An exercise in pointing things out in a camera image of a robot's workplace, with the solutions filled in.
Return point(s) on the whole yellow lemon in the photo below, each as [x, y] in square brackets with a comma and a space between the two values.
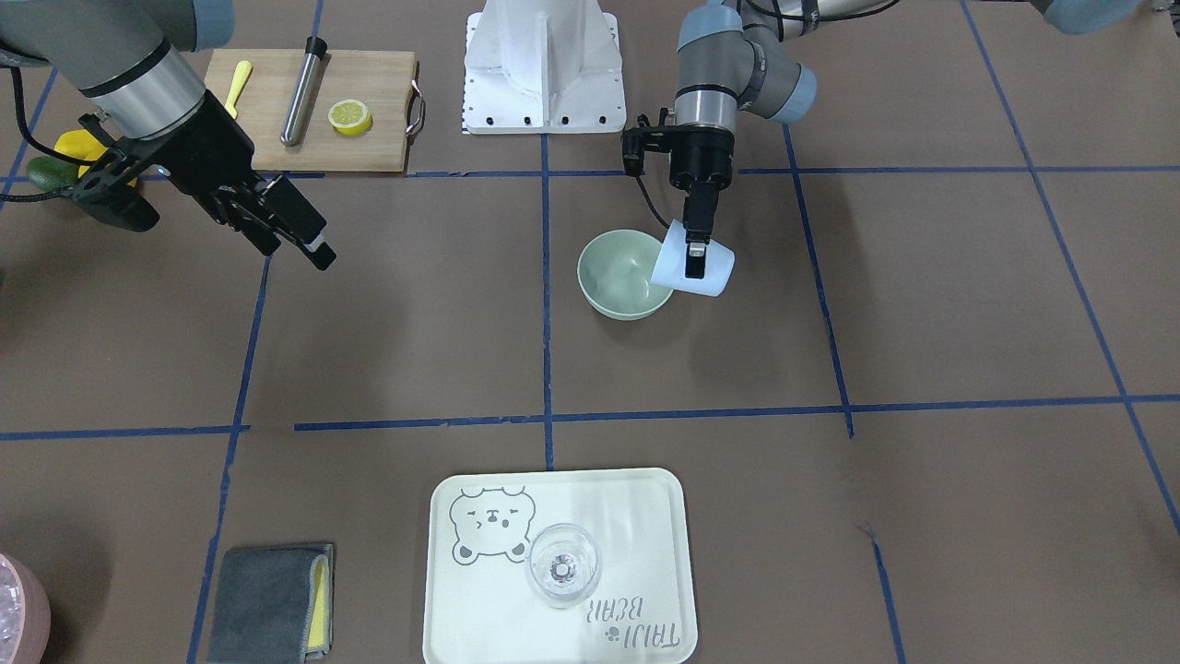
[82, 145]

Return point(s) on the white bear serving tray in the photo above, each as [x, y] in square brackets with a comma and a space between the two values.
[480, 608]

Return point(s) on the yellow plastic knife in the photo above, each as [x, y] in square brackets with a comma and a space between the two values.
[240, 77]

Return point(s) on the light blue plastic cup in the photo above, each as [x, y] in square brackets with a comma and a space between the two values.
[668, 271]

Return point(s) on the light green bowl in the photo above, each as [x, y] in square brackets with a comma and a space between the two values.
[615, 274]

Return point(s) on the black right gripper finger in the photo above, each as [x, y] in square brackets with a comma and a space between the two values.
[260, 228]
[294, 213]

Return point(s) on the clear wine glass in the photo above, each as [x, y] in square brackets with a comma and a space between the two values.
[565, 565]

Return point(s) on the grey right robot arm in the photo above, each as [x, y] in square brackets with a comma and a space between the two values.
[154, 110]

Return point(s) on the pink bowl of ice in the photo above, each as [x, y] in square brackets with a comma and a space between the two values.
[25, 613]

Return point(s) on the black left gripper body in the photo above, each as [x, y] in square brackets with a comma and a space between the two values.
[704, 155]

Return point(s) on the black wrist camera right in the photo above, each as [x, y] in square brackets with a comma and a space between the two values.
[104, 193]

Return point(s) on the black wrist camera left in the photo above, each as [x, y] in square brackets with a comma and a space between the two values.
[644, 138]

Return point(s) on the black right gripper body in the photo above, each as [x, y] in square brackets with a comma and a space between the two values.
[205, 155]

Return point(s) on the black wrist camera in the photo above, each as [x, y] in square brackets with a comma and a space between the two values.
[644, 138]
[104, 193]

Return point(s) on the green lime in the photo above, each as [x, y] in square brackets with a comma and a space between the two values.
[50, 174]

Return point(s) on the wooden cutting board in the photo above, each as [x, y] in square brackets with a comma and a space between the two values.
[382, 80]

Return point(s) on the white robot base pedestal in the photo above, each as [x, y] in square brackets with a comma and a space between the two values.
[542, 67]

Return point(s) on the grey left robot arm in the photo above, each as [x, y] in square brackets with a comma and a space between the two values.
[731, 59]

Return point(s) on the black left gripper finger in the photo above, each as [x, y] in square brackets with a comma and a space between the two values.
[699, 211]
[695, 261]

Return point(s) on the grey folded cloth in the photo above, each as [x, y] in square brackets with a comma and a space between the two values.
[274, 604]

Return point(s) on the lemon half slice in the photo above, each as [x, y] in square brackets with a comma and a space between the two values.
[350, 117]

